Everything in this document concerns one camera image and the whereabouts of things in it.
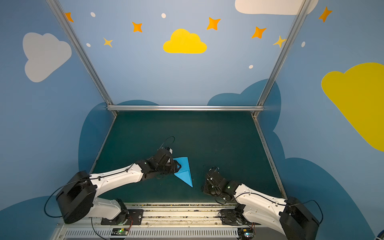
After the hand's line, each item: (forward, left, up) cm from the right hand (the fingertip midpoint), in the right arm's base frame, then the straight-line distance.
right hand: (202, 186), depth 83 cm
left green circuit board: (-23, +40, -2) cm, 46 cm away
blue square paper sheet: (+7, +11, +1) cm, 13 cm away
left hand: (+8, +13, +6) cm, 16 cm away
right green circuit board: (-20, -21, -3) cm, 30 cm away
